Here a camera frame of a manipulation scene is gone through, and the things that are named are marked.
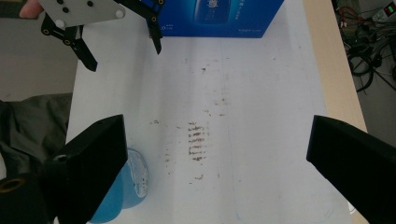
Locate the blue translucent plastic cup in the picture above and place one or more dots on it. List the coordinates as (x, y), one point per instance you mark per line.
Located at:
(130, 183)

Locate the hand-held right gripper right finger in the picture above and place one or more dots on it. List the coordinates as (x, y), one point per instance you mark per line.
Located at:
(355, 161)

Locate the dark grey-green clothing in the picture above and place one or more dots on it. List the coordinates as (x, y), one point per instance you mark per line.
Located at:
(31, 130)

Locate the blue cardboard box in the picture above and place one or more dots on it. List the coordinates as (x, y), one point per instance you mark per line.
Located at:
(224, 18)

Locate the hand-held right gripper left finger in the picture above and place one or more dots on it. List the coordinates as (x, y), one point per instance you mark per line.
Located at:
(88, 161)

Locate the grey device with lit display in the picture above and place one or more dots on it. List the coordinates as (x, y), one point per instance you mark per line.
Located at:
(386, 11)

